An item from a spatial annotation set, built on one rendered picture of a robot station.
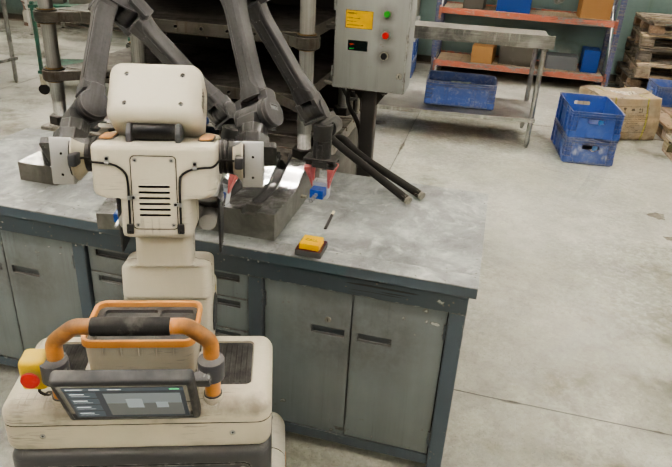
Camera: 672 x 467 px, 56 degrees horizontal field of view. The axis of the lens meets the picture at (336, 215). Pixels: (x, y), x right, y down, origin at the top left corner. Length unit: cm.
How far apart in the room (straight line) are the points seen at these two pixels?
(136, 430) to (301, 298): 79
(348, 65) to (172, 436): 168
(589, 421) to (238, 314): 143
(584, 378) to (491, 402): 47
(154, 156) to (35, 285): 116
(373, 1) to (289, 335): 130
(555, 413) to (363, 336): 98
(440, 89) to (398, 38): 307
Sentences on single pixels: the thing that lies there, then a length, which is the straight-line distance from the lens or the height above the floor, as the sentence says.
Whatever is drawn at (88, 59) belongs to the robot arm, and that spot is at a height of 135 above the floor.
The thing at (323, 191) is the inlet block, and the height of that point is 95.
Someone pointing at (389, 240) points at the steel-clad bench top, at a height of 80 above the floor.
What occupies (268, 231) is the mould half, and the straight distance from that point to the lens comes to 194.
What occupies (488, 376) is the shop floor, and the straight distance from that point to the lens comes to 281.
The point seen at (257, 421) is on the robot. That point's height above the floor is 77.
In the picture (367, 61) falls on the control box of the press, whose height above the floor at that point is 119.
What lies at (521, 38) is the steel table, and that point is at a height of 91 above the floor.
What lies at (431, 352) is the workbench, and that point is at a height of 51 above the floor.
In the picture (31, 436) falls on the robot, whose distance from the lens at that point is 148.
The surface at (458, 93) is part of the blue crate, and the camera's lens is 561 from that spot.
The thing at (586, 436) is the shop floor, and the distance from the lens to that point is 267.
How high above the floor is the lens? 172
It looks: 26 degrees down
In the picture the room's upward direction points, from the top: 3 degrees clockwise
